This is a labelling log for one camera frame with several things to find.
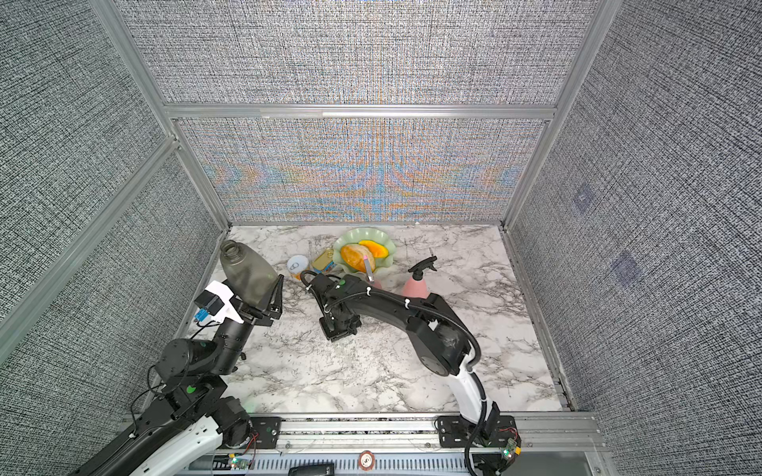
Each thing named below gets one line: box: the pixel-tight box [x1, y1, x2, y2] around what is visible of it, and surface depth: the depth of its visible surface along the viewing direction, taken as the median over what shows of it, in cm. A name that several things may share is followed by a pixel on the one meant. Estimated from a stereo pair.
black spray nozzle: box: [407, 255, 438, 281], surface depth 87 cm
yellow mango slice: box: [358, 239, 389, 258], surface depth 108 cm
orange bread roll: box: [340, 242, 376, 273], surface depth 102 cm
